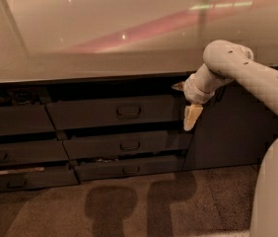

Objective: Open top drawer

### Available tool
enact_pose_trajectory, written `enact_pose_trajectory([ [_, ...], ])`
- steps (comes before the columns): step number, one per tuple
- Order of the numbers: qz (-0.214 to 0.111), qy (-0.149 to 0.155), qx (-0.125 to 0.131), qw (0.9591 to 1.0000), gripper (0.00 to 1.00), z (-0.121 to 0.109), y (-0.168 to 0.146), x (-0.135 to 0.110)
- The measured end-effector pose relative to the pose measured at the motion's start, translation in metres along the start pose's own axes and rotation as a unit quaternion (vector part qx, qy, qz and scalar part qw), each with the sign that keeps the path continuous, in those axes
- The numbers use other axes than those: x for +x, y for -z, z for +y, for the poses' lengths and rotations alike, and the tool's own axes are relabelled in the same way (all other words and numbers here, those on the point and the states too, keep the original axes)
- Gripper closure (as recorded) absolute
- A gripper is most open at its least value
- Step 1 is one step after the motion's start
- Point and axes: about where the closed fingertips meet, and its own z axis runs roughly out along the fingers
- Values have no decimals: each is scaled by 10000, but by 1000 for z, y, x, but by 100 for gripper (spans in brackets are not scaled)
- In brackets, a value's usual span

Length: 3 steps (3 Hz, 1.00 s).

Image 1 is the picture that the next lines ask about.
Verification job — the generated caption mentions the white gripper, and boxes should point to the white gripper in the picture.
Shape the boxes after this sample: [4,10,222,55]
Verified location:
[172,75,215,131]

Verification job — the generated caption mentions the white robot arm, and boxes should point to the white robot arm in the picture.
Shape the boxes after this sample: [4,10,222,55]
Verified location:
[173,40,278,237]

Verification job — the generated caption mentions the dark grey cabinet door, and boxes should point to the dark grey cabinet door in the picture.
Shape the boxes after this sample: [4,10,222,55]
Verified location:
[183,83,278,170]

